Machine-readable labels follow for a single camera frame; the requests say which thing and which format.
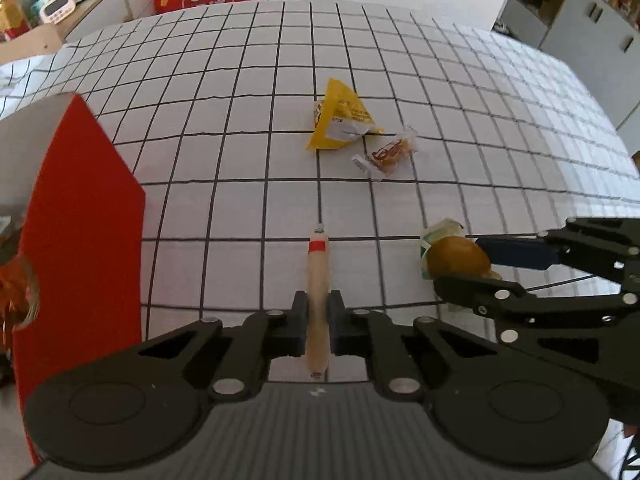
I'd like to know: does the yellow triangular snack packet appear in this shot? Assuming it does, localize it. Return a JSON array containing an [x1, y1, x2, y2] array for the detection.
[[306, 78, 385, 152]]

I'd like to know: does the grey cabinet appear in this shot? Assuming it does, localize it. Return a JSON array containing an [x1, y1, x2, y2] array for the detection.
[[492, 0, 640, 131]]

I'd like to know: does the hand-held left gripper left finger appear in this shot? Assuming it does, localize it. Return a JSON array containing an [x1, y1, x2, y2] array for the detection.
[[137, 290, 308, 401]]

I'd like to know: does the small orange candy packet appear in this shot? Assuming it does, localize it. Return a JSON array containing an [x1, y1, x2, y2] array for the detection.
[[351, 126, 419, 179]]

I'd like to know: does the white checked tablecloth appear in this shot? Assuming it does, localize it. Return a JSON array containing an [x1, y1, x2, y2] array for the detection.
[[0, 0, 640, 480]]

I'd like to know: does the yellow bottle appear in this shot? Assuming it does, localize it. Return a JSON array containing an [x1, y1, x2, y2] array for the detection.
[[0, 0, 28, 41]]

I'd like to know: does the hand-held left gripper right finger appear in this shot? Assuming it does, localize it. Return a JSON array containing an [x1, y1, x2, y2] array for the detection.
[[327, 290, 501, 401]]

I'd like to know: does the red cardboard box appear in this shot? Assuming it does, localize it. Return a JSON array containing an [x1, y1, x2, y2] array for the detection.
[[0, 92, 147, 466]]

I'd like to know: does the white pink timer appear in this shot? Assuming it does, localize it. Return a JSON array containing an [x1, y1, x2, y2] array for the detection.
[[39, 0, 77, 25]]

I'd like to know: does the round yellow pastry packet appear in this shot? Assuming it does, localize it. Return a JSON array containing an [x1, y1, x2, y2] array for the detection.
[[419, 218, 503, 283]]

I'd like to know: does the orange brown snack bag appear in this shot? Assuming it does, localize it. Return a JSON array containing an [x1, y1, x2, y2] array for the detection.
[[0, 255, 41, 331]]

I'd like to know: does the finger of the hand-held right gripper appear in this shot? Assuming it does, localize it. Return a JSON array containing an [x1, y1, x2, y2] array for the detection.
[[434, 274, 640, 386], [475, 216, 640, 293]]

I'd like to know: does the black cable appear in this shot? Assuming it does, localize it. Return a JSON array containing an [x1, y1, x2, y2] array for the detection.
[[617, 425, 640, 480]]

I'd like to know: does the sausage stick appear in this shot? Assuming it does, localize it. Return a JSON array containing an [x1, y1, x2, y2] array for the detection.
[[302, 223, 332, 378]]

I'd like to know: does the wooden side cabinet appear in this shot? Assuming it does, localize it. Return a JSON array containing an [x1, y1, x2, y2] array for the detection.
[[0, 0, 156, 66]]

